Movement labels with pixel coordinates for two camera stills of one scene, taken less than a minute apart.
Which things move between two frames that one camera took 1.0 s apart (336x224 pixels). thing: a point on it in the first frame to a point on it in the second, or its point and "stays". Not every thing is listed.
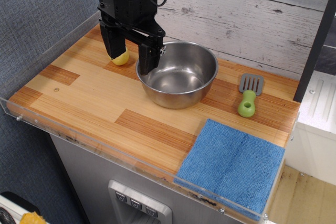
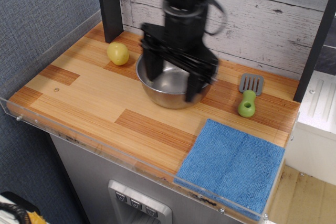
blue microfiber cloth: x=234 y=169 stays
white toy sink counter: x=311 y=148 stays
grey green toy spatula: x=250 y=85 stays
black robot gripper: x=132 y=10 to x=182 y=41
